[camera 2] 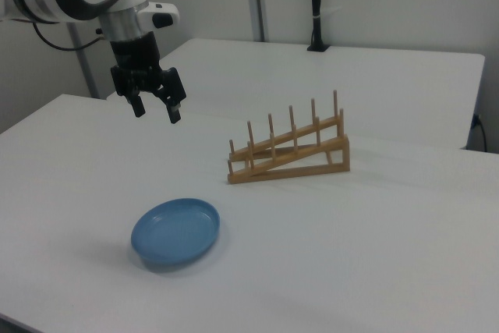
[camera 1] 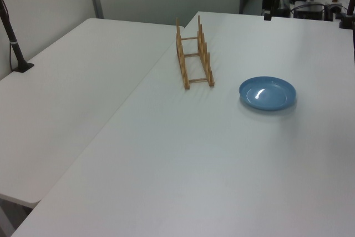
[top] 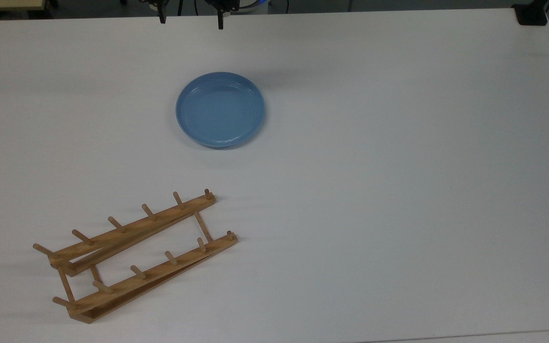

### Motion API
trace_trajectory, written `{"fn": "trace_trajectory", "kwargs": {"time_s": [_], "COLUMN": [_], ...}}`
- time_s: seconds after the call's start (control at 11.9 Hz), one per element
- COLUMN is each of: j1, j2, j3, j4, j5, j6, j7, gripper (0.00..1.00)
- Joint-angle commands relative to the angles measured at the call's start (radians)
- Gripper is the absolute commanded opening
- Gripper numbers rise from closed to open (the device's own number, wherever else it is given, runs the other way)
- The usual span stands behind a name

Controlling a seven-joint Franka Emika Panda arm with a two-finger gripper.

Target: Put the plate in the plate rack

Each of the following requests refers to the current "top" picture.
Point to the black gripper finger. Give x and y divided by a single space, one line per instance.
162 14
220 19

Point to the blue round plate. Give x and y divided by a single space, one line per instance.
219 112

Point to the wooden plate rack with pegs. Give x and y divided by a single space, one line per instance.
112 293

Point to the yellow wooden side table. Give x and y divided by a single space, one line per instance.
7 4

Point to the black corner clamp mount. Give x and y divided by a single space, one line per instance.
532 15

